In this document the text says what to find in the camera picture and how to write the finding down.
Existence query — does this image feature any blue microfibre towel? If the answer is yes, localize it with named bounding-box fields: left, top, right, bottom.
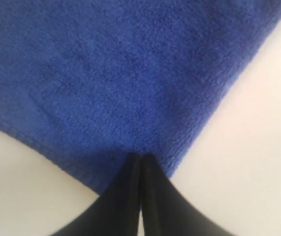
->
left=0, top=0, right=281, bottom=193

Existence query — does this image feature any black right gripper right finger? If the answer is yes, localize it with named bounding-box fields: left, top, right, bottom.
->
left=140, top=154, right=229, bottom=236

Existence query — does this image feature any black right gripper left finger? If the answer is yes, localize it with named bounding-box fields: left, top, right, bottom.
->
left=53, top=153, right=141, bottom=236

